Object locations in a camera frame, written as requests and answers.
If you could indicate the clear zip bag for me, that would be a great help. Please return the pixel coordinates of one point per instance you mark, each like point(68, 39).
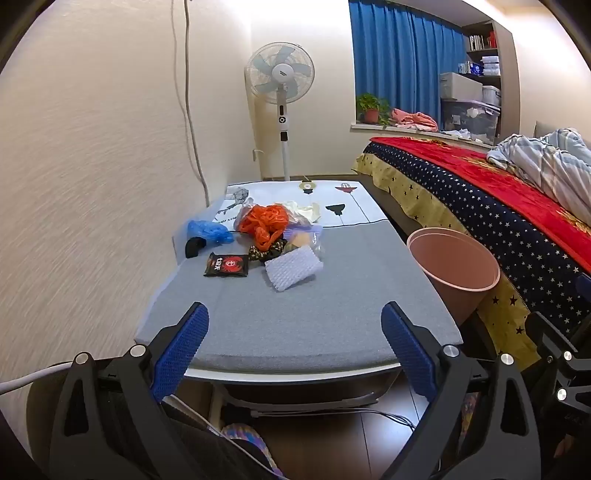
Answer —
point(302, 237)

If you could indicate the pink folded cloth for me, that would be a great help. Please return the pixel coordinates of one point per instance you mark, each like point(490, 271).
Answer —
point(413, 120)

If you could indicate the white ribbed foam sheet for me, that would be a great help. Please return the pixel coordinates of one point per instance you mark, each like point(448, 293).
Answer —
point(293, 267)

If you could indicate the wooden bookshelf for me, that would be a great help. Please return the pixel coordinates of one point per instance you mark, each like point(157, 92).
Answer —
point(505, 55)

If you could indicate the beige cardboard box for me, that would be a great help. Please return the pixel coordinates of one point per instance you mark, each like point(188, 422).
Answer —
point(461, 85)

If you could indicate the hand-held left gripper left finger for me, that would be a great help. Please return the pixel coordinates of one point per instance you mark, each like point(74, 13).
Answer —
point(184, 350)

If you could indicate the black cloth band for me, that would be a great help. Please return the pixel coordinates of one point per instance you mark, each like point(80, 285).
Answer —
point(195, 247)

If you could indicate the crumpled clear plastic bag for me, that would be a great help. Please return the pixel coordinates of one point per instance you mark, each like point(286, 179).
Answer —
point(244, 210)

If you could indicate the bed with starry blanket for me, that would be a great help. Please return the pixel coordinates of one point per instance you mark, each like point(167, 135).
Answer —
point(461, 207)

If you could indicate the orange plastic bag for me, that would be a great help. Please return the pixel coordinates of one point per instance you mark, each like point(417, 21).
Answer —
point(265, 219)

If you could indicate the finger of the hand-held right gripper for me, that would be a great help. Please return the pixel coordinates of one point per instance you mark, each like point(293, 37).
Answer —
point(585, 282)
point(565, 371)

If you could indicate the blue plastic bag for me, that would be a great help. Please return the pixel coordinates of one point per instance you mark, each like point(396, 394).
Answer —
point(210, 230)

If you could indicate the red floral blanket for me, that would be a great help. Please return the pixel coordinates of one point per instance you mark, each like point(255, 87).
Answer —
point(485, 184)

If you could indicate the potted green plant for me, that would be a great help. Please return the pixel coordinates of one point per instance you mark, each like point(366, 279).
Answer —
point(369, 104)

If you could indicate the small clear storage box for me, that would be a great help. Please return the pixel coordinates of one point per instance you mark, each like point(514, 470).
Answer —
point(491, 94)

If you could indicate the grey felt table mat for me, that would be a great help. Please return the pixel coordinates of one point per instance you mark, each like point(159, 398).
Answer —
point(300, 323)

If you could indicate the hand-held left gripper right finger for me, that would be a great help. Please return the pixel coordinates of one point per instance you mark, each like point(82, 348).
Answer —
point(411, 355)

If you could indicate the white standing fan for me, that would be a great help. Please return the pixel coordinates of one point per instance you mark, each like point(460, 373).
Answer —
point(279, 69)

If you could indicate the black yellow wrapper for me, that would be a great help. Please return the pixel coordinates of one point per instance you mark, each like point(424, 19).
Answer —
point(261, 253)

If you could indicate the pink plastic bin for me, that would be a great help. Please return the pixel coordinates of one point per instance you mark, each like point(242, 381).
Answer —
point(452, 263)

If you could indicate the folding table frame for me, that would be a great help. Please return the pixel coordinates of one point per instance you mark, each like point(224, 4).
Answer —
point(300, 401)

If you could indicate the white printed table cloth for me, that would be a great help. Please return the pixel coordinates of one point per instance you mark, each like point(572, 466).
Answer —
point(332, 196)

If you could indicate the black red snack packet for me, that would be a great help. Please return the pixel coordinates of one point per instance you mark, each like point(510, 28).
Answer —
point(226, 265)

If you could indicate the row of books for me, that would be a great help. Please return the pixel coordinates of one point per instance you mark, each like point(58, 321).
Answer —
point(480, 42)

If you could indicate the blue striped quilt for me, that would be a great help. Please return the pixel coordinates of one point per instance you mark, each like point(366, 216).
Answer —
point(554, 161)

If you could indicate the grey headboard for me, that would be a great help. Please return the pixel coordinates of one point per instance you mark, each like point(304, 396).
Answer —
point(542, 130)

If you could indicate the large clear storage box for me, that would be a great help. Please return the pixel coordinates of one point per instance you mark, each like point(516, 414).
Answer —
point(466, 117)

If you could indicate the blue curtain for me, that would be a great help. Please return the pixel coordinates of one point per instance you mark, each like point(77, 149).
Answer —
point(406, 69)

